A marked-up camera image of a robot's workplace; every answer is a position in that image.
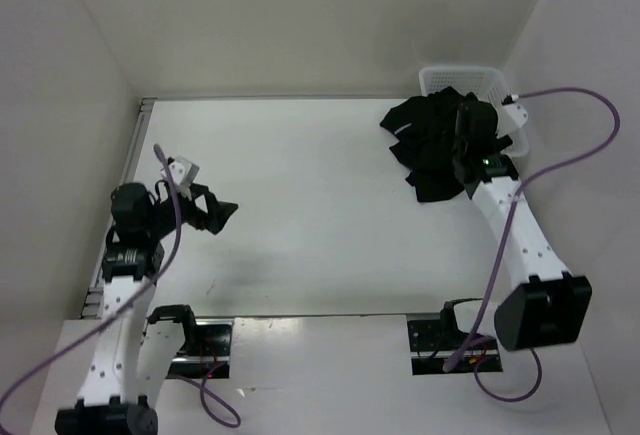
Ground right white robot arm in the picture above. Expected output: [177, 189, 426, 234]
[452, 100, 592, 351]

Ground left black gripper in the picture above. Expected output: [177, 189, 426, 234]
[147, 182, 238, 237]

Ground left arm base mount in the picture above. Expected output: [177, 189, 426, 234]
[166, 317, 234, 380]

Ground black shorts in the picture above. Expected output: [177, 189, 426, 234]
[380, 87, 512, 203]

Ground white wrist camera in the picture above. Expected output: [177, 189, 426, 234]
[496, 94, 528, 136]
[161, 156, 200, 200]

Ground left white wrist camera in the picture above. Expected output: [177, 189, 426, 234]
[161, 156, 200, 200]

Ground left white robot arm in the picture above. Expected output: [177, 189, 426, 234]
[54, 182, 238, 434]

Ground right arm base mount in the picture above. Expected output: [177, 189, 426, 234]
[407, 304, 504, 375]

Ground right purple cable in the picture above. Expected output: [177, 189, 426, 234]
[442, 87, 621, 402]

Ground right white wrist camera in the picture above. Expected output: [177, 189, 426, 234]
[496, 94, 528, 136]

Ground aluminium table frame rail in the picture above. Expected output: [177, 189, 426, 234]
[79, 97, 156, 319]

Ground white plastic basket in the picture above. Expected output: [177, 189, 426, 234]
[418, 65, 529, 158]

